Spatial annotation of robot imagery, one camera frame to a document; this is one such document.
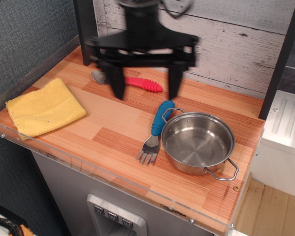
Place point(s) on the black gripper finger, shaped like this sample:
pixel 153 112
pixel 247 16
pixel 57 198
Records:
pixel 175 75
pixel 114 75

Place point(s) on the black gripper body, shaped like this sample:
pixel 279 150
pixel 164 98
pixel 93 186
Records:
pixel 145 42

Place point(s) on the stainless steel pot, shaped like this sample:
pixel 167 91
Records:
pixel 198 143

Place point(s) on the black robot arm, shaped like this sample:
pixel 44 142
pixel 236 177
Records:
pixel 140 3

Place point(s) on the yellow cloth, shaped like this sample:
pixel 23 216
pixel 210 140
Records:
pixel 45 110

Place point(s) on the clear acrylic edge guard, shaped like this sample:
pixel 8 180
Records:
pixel 110 157

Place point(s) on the grey cabinet with dispenser panel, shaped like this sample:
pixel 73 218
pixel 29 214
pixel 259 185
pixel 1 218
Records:
pixel 93 207

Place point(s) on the white toy sink unit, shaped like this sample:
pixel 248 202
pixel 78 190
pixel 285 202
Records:
pixel 274 160

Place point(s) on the orange object bottom left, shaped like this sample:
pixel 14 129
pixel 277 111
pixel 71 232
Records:
pixel 26 231

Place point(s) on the red handled spoon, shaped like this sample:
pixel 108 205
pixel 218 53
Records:
pixel 146 84

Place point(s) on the left dark post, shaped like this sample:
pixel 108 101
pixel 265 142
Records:
pixel 87 28

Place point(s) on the dark post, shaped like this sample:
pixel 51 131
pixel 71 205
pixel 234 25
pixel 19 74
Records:
pixel 87 28
pixel 279 69

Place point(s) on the blue handled fork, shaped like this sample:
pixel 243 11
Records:
pixel 150 148

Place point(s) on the right dark post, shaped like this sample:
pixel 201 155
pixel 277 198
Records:
pixel 279 69

